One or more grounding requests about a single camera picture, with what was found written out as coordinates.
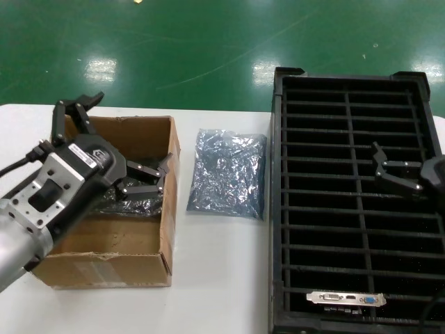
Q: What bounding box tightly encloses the black slotted plastic container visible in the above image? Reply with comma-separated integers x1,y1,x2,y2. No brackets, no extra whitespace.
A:
268,65,445,334

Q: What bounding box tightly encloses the graphics card with metal bracket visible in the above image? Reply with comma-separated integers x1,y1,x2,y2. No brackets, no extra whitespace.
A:
305,292,387,314

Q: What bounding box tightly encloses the brown cardboard box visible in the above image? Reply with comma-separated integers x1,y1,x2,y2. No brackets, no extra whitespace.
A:
29,114,182,289

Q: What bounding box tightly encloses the translucent antistatic bag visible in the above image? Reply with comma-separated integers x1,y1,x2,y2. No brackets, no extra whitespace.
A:
184,127,268,221

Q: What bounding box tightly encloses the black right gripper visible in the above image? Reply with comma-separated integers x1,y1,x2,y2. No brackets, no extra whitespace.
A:
370,141,445,202

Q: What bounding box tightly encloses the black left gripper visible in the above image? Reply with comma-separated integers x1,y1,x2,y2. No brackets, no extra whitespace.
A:
51,91,174,241

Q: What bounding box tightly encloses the bagged graphics card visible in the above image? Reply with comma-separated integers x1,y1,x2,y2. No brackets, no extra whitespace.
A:
92,156,166,218

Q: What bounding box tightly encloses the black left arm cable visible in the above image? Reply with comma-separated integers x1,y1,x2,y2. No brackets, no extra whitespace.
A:
0,138,53,177

